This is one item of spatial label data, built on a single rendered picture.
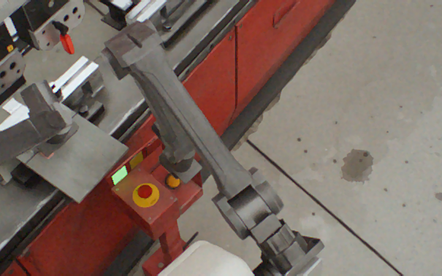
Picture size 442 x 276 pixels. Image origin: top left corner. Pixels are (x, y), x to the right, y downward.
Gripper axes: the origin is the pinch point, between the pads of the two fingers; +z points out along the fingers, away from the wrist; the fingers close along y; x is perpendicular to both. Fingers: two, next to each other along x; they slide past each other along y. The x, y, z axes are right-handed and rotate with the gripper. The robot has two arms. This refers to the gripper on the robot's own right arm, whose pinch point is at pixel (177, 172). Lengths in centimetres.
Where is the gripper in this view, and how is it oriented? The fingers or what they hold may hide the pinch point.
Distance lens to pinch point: 174.6
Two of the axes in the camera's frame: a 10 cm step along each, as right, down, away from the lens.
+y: -7.1, -6.8, 1.5
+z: -1.6, 3.6, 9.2
